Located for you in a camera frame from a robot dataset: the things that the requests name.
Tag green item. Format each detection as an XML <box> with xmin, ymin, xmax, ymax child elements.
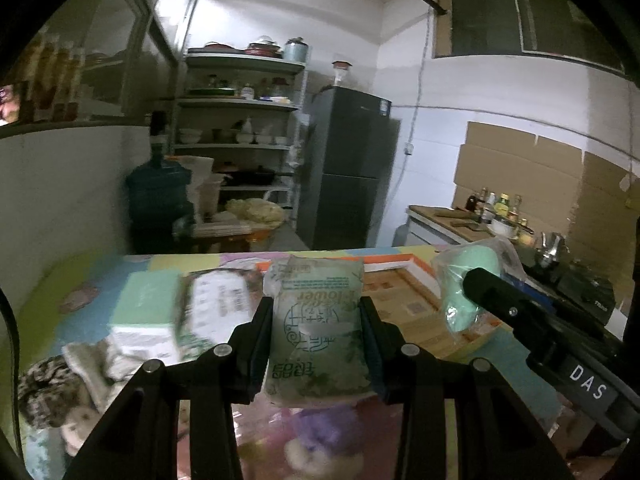
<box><xmin>432</xmin><ymin>236</ymin><xmax>526</xmax><ymax>334</ymax></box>

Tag plush doll purple dress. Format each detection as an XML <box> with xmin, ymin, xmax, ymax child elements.
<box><xmin>284</xmin><ymin>404</ymin><xmax>364</xmax><ymax>480</ymax></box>

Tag cream floral cloth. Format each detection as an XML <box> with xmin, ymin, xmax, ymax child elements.
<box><xmin>62</xmin><ymin>336</ymin><xmax>143</xmax><ymax>413</ymax></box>

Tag leopard print cloth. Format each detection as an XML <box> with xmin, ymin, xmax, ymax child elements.
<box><xmin>17</xmin><ymin>356</ymin><xmax>93</xmax><ymax>430</ymax></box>

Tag large floral tissue pack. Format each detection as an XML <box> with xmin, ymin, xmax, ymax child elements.
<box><xmin>176</xmin><ymin>268</ymin><xmax>262</xmax><ymax>361</ymax></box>

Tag steel kettle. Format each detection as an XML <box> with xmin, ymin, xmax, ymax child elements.
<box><xmin>536</xmin><ymin>232</ymin><xmax>568</xmax><ymax>269</ymax></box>

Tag orange rimmed cardboard tray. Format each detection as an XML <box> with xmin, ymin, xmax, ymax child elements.
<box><xmin>254</xmin><ymin>252</ymin><xmax>507</xmax><ymax>361</ymax></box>

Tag white bowl on counter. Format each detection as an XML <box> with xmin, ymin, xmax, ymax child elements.
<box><xmin>487</xmin><ymin>216</ymin><xmax>518</xmax><ymax>240</ymax></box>

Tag mint green box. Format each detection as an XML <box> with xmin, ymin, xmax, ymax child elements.
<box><xmin>110</xmin><ymin>270</ymin><xmax>182</xmax><ymax>365</ymax></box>

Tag condiment bottles group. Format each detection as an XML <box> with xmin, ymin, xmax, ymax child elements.
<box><xmin>464</xmin><ymin>188</ymin><xmax>532</xmax><ymax>235</ymax></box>

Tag kitchen counter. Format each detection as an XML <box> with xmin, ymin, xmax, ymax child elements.
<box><xmin>406</xmin><ymin>202</ymin><xmax>626</xmax><ymax>331</ymax></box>

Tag yellow woven bag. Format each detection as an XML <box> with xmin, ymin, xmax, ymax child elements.
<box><xmin>226</xmin><ymin>198</ymin><xmax>285</xmax><ymax>229</ymax></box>

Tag colourful cartoon bed sheet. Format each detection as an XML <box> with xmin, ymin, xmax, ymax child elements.
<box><xmin>0</xmin><ymin>245</ymin><xmax>576</xmax><ymax>480</ymax></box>

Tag dark refrigerator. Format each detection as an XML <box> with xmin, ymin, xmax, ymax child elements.
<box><xmin>296</xmin><ymin>87</ymin><xmax>397</xmax><ymax>250</ymax></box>

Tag metal shelving rack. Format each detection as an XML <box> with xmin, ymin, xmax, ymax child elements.
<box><xmin>169</xmin><ymin>44</ymin><xmax>308</xmax><ymax>220</ymax></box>

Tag glass jar red lid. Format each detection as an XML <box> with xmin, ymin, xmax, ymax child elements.
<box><xmin>332</xmin><ymin>60</ymin><xmax>352</xmax><ymax>87</ymax></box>

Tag teal pot on shelf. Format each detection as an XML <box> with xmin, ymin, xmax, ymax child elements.
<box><xmin>282</xmin><ymin>37</ymin><xmax>309</xmax><ymax>63</ymax></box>

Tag amber jars on sill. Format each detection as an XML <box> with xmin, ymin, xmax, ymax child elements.
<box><xmin>20</xmin><ymin>30</ymin><xmax>86</xmax><ymax>124</ymax></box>

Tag phone showing video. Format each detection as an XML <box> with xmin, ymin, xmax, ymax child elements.
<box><xmin>0</xmin><ymin>84</ymin><xmax>21</xmax><ymax>126</ymax></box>

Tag cardboard wall sheets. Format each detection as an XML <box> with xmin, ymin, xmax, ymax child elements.
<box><xmin>452</xmin><ymin>122</ymin><xmax>639</xmax><ymax>301</ymax></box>

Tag window with frame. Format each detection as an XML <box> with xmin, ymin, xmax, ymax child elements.
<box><xmin>435</xmin><ymin>0</ymin><xmax>626</xmax><ymax>75</ymax></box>

